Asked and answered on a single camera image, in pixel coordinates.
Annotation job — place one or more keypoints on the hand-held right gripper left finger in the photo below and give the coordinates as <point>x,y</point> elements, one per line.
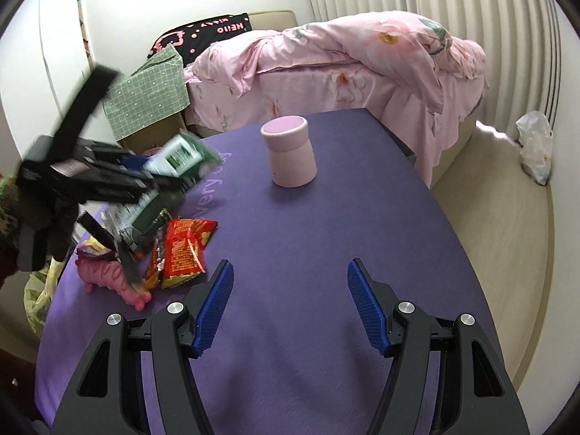
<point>213,312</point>

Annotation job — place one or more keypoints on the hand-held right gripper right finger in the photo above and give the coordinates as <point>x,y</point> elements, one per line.
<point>367,312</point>

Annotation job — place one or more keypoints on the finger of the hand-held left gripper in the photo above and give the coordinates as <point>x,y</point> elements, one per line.
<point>163,186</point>
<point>131,162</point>

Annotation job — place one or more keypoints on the green and white packet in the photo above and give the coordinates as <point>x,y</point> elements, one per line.
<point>181,156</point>

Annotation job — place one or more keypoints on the red snack packet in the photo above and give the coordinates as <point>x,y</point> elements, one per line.
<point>185,244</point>

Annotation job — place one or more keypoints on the pink caterpillar toy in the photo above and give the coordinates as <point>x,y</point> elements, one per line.
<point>104,276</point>

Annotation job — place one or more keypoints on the trash bin with yellow bag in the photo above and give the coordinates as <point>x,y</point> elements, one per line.
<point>40,299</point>

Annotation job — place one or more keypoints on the person's left hand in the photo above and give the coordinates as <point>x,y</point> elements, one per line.
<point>54,233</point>

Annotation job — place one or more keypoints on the pink slippers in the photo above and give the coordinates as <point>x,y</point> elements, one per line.
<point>153,150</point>

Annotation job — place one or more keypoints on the wooden bedside table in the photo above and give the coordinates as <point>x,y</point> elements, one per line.
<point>167,129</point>

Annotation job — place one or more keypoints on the green checked cloth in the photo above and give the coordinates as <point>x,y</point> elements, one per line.
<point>145,95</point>

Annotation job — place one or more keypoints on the purple table mat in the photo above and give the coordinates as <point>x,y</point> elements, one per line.
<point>317,235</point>

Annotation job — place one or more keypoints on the pink cup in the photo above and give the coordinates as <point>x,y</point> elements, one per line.
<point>290,158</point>

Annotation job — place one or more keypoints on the black pillow with pink print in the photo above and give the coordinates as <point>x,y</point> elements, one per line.
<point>213,36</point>

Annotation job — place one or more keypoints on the bed with floral sheet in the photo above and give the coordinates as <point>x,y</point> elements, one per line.
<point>317,95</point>

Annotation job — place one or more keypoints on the beige headboard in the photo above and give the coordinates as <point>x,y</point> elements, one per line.
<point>272,20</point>

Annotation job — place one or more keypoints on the white plastic bag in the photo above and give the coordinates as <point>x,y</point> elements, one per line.
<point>534,145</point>

